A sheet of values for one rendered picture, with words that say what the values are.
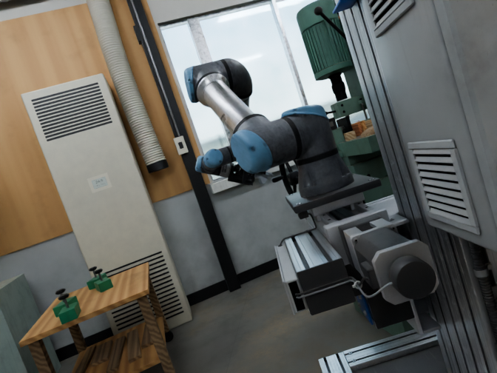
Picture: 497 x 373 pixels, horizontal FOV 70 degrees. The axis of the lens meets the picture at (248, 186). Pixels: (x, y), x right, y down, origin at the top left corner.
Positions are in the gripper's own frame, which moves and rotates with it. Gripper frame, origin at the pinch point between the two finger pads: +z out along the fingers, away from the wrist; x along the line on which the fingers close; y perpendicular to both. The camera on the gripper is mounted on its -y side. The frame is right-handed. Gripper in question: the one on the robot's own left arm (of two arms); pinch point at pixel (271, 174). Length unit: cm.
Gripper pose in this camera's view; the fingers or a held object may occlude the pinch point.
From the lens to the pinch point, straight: 167.7
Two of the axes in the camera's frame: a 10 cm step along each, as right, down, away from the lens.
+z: 9.6, 1.9, 2.2
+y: -1.8, 9.8, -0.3
